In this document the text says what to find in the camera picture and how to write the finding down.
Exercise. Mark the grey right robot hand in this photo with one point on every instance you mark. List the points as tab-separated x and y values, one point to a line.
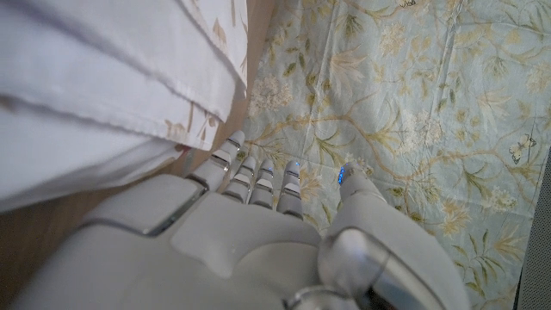
241	254

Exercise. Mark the white cloth with red flowers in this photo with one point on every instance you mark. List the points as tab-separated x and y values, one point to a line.
86	86

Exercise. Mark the pale blue floral backdrop cloth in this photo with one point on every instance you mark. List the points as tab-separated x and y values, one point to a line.
409	86

